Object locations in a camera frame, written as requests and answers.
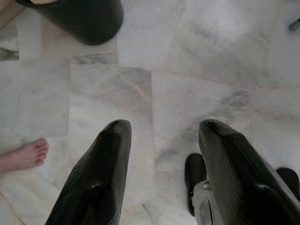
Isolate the black rubbish bin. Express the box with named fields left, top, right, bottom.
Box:
left=15, top=0, right=124, bottom=46

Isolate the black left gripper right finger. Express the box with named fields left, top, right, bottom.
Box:
left=198, top=119, right=300, bottom=225

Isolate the grey furniture foot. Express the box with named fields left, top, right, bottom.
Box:
left=288, top=19, right=300, bottom=31

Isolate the grey robot left leg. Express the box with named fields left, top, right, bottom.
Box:
left=191, top=180, right=213, bottom=225

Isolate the black robot foot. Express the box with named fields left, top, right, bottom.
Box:
left=184, top=153, right=208, bottom=217
left=276, top=167, right=300, bottom=202

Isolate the black robot left foot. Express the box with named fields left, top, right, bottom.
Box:
left=184, top=153, right=208, bottom=217

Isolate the person bare foot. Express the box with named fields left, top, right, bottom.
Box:
left=0, top=138, right=50, bottom=174

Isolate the black robot right foot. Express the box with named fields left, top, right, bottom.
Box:
left=276, top=167, right=300, bottom=202

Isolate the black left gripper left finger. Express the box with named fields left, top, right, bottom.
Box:
left=45, top=119, right=133, bottom=225

